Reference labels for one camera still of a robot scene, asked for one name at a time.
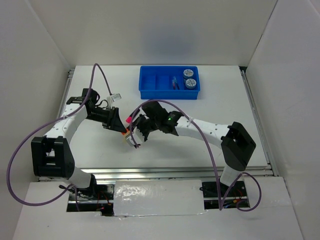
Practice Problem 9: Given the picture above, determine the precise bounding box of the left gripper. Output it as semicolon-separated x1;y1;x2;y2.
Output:
85;106;127;134

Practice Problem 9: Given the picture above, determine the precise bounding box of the orange highlighter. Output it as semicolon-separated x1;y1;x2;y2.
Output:
121;129;130;137

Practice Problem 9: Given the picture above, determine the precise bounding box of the red gel pen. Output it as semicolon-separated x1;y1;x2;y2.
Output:
171;76;176;90

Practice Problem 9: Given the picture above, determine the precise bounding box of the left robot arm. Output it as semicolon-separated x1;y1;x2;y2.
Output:
31;88;127;200

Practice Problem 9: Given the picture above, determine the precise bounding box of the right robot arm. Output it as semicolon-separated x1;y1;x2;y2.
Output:
131;100;256;196

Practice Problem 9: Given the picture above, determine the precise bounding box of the pink highlighter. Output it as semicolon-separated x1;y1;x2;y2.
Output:
125;109;140;124

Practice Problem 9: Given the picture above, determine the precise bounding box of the blue plastic divided bin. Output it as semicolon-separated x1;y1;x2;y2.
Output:
138;65;201;100

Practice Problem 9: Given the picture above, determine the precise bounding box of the white foil sheet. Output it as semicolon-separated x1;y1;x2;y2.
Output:
113;179;205;217

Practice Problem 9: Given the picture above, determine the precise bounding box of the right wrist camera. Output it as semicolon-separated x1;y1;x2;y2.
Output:
124;127;145;148

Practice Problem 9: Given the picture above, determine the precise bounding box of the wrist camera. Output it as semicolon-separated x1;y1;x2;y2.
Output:
106;93;122;105
124;127;145;148

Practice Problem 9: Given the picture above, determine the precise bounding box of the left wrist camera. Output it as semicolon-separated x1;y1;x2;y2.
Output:
106;93;122;105

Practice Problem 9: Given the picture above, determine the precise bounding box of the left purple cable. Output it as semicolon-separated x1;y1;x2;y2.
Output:
6;62;113;207

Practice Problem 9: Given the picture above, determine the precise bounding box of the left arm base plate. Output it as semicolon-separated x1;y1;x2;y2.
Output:
66;184;115;217

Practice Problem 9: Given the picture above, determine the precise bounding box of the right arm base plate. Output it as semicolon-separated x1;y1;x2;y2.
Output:
197;178;251;210

